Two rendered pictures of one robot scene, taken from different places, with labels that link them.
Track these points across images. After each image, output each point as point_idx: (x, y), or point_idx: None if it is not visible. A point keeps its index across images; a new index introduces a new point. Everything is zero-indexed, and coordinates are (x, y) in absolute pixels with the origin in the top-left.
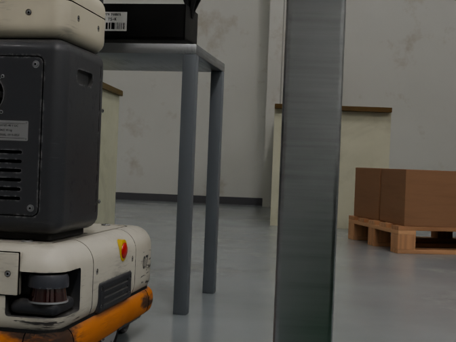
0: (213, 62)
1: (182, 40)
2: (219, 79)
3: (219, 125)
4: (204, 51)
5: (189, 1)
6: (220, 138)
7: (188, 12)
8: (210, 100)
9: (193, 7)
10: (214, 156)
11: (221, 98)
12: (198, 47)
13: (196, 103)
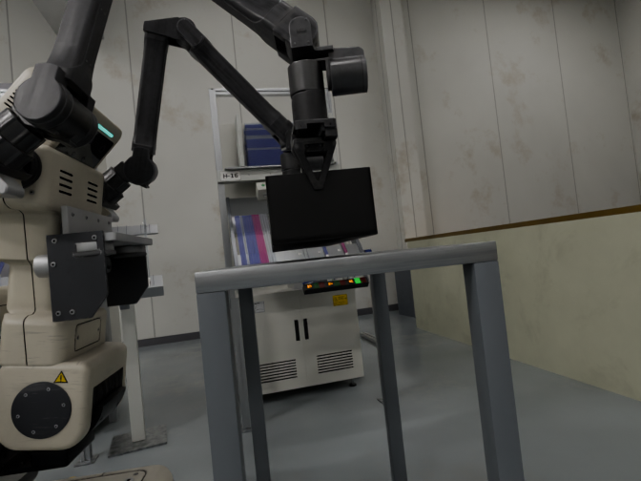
0: (373, 268)
1: (276, 245)
2: (473, 282)
3: (487, 386)
4: (276, 266)
5: (324, 156)
6: (506, 414)
7: (293, 184)
8: (469, 325)
9: (305, 171)
10: (490, 455)
11: (485, 324)
12: (215, 275)
13: (228, 393)
